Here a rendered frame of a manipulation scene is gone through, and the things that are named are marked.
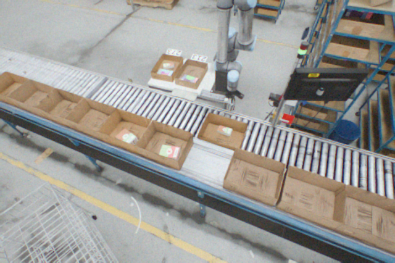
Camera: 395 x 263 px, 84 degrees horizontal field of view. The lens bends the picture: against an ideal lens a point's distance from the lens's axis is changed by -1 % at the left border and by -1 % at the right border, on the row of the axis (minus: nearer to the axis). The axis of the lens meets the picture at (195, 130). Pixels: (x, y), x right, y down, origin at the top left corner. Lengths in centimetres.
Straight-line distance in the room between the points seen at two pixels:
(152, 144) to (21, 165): 223
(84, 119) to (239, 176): 160
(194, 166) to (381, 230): 138
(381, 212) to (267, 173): 81
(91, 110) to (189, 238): 169
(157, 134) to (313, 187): 138
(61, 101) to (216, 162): 181
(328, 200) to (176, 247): 153
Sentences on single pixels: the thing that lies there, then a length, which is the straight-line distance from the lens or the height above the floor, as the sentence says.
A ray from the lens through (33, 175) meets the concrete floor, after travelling 363.
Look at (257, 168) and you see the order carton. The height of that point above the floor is 88.
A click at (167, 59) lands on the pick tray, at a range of 307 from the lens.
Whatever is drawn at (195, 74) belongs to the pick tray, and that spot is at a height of 76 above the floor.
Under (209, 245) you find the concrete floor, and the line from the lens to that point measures 259.
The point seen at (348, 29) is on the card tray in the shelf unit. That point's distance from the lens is 223.
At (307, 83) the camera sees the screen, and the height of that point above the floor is 147.
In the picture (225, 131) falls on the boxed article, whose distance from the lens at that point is 218.
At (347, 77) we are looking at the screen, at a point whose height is 151.
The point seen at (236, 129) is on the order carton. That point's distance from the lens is 221.
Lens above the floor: 256
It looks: 54 degrees down
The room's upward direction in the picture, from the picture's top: 5 degrees counter-clockwise
